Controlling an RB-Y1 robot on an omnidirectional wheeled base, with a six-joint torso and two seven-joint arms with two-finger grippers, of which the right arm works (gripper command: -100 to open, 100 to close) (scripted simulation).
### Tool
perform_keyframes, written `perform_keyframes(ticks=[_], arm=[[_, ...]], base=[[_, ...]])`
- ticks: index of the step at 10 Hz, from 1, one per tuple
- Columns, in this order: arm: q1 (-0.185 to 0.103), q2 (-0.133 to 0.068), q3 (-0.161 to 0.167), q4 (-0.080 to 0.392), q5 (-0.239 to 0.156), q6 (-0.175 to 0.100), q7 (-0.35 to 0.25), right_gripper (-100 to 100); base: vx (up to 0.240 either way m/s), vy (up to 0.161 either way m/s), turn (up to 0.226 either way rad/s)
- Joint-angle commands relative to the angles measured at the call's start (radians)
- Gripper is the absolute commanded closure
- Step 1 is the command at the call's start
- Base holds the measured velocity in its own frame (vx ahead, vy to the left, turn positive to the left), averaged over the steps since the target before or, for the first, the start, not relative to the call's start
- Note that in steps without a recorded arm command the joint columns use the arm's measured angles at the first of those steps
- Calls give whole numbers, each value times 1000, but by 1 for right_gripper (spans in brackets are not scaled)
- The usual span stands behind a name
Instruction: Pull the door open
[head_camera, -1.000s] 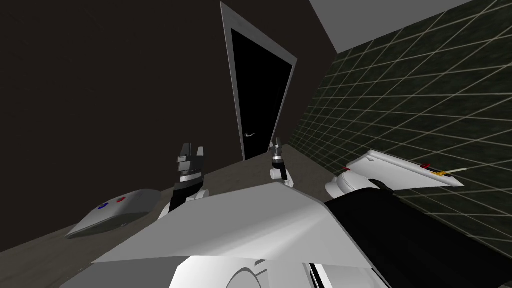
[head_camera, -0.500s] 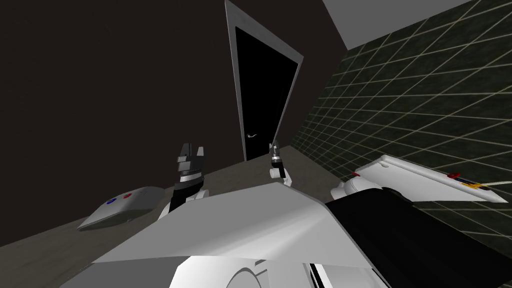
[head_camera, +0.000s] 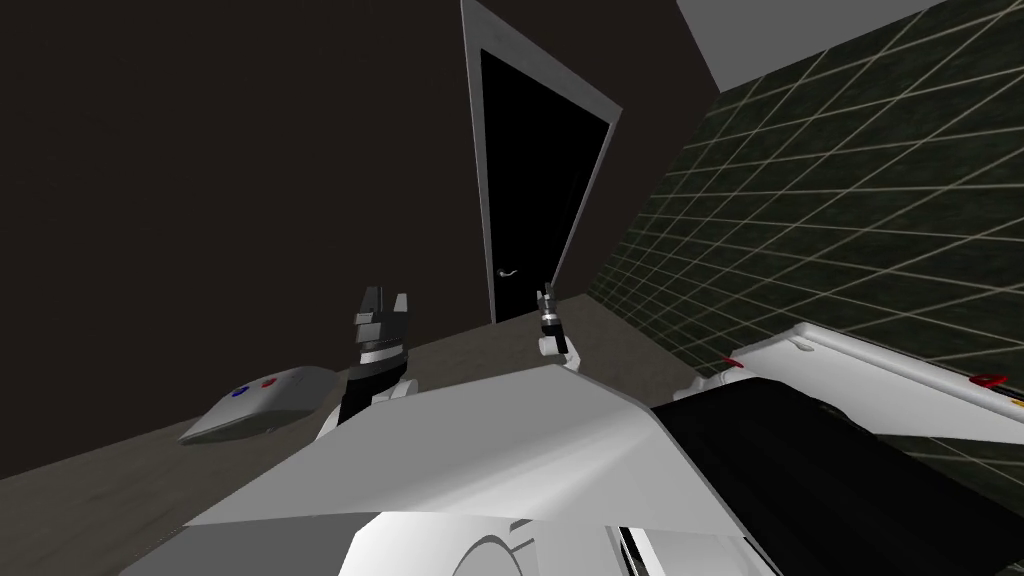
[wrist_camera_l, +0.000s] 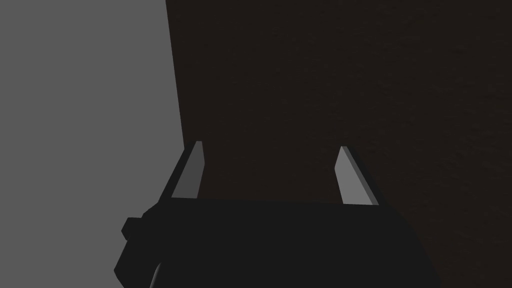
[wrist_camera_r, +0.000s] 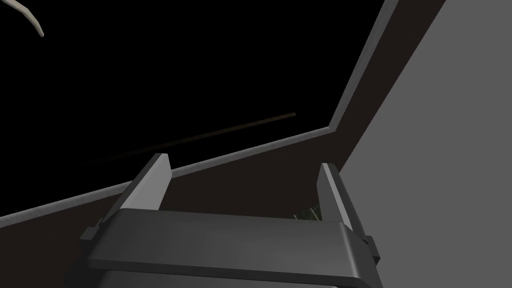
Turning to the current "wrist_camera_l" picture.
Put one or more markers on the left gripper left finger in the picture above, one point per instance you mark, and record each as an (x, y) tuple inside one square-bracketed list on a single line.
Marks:
[(188, 176)]

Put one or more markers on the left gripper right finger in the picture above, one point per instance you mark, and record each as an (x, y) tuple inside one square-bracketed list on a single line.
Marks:
[(354, 184)]

